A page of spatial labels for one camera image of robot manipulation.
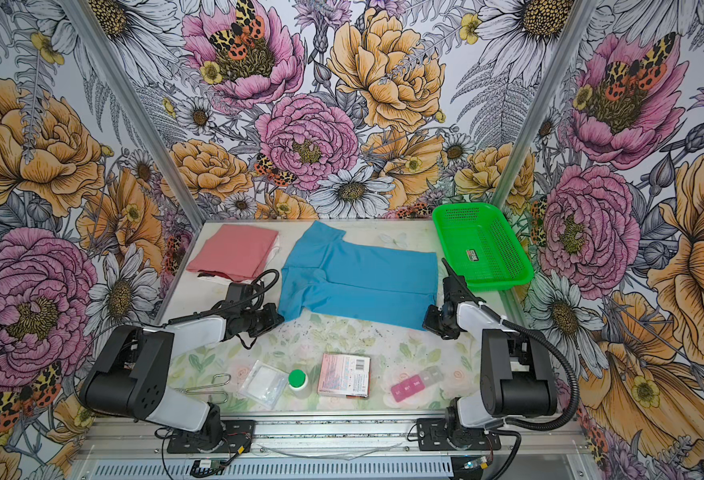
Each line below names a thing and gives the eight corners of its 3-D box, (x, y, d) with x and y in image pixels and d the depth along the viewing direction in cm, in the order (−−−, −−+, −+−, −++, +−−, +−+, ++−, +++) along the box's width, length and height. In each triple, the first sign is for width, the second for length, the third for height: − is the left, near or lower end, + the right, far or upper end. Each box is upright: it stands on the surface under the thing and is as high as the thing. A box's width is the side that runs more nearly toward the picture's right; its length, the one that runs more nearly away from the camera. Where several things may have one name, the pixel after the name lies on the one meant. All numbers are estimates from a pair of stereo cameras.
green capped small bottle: (293, 400, 82) (286, 388, 74) (296, 382, 85) (289, 369, 77) (310, 400, 82) (305, 388, 74) (312, 382, 85) (307, 369, 77)
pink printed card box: (318, 399, 82) (317, 394, 78) (322, 359, 89) (320, 353, 85) (370, 399, 82) (371, 394, 78) (369, 359, 89) (370, 353, 85)
